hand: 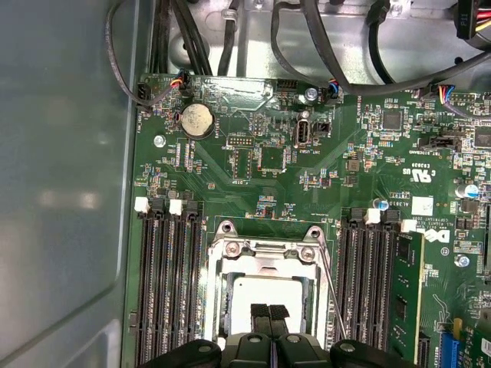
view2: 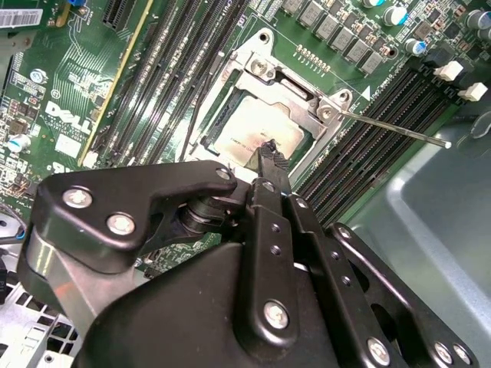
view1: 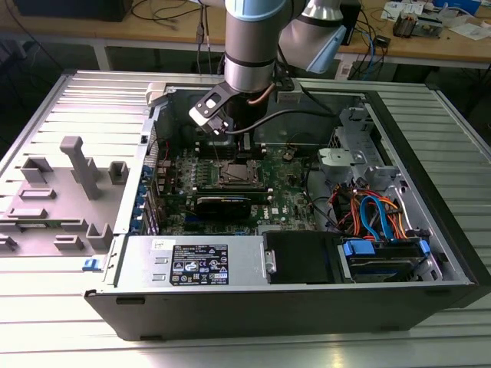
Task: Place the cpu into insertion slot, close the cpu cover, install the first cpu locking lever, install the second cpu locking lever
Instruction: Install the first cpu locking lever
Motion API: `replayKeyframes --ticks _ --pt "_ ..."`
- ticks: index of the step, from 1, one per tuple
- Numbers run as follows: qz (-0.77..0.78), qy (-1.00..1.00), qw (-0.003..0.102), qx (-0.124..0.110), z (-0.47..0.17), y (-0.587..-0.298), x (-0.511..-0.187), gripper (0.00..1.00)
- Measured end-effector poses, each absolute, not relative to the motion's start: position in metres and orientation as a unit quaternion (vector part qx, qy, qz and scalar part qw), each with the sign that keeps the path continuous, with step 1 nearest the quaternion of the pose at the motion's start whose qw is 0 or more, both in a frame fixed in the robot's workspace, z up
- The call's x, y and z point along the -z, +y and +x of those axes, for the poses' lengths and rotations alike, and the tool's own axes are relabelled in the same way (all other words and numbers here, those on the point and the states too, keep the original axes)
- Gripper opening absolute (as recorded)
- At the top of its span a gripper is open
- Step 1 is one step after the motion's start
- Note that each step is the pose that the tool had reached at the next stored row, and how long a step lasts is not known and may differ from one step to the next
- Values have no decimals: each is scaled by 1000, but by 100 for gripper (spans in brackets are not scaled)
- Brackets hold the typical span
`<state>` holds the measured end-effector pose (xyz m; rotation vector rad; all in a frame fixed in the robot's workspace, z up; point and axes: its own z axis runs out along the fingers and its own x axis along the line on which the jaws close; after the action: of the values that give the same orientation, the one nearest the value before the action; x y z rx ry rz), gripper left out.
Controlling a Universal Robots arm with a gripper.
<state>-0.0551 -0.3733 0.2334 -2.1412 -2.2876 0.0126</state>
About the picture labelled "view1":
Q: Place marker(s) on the copper coil block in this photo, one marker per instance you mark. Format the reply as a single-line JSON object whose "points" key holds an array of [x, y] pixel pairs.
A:
{"points": [[406, 27]]}

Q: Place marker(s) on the wide black box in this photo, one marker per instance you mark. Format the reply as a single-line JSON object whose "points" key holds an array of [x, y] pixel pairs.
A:
{"points": [[76, 9]]}

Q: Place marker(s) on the blue expansion slot clip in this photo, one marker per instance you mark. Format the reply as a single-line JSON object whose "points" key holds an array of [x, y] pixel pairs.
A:
{"points": [[141, 190], [136, 223], [146, 174]]}

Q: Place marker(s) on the black graphics card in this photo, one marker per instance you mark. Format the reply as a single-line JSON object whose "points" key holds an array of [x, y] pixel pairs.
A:
{"points": [[222, 209]]}

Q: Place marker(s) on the hard disk blue carrier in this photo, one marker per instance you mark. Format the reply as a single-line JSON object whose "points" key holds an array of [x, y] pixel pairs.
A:
{"points": [[379, 264]]}

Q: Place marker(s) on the CPU socket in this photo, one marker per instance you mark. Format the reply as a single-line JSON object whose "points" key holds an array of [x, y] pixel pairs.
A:
{"points": [[261, 179]]}

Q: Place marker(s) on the silver power supply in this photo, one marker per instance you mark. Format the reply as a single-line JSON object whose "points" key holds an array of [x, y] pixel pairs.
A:
{"points": [[145, 260]]}

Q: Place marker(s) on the white paper sheet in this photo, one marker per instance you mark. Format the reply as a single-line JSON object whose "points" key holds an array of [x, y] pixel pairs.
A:
{"points": [[470, 31]]}

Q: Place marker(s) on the silver coin cell battery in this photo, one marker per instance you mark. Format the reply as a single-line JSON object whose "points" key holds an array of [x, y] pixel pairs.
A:
{"points": [[288, 156]]}

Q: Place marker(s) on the grey parts rack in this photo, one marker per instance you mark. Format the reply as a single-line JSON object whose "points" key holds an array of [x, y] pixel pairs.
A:
{"points": [[57, 207]]}

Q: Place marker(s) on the metal drive cage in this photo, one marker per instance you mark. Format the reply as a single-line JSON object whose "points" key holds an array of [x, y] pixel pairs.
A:
{"points": [[354, 126]]}

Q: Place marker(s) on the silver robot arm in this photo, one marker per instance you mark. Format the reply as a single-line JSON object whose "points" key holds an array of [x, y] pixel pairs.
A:
{"points": [[249, 38]]}

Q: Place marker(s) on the wooden desk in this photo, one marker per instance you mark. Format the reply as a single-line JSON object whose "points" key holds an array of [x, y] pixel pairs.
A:
{"points": [[76, 28], [422, 50]]}

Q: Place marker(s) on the black tower box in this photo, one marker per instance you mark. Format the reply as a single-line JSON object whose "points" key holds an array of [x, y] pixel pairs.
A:
{"points": [[354, 19]]}

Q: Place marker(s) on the blue plastic latch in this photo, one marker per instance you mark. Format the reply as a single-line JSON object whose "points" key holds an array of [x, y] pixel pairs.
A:
{"points": [[91, 264]]}

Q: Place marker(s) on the black PC case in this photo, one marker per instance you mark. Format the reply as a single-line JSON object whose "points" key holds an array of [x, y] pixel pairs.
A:
{"points": [[268, 314]]}

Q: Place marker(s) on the green motherboard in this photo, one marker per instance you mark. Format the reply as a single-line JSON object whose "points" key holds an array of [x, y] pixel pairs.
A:
{"points": [[284, 184]]}

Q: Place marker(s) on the silver CPU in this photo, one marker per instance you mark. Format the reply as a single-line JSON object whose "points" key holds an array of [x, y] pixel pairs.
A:
{"points": [[238, 170]]}

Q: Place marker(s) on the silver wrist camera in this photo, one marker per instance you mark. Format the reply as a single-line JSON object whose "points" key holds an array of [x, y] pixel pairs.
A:
{"points": [[197, 115]]}

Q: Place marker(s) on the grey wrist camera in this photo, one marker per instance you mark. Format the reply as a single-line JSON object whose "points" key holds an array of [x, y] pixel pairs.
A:
{"points": [[287, 96]]}

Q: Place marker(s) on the white printed cards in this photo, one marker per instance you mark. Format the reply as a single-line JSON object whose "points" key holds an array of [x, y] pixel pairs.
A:
{"points": [[403, 7]]}

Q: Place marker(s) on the small black box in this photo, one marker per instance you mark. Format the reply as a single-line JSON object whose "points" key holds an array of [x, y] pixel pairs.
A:
{"points": [[382, 41]]}

